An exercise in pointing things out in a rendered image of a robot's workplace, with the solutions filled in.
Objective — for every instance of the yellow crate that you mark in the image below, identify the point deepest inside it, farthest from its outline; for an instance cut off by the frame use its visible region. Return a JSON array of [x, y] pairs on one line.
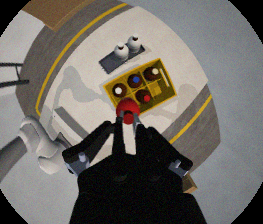
[[155, 87]]

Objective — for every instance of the red bottle with pink label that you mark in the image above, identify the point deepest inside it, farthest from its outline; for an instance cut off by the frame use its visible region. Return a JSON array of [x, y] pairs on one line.
[[128, 106]]

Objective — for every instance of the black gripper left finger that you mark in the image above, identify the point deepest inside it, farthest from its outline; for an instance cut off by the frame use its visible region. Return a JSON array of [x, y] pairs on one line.
[[78, 157]]

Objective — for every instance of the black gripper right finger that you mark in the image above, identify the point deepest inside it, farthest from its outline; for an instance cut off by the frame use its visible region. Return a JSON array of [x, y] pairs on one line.
[[166, 153]]

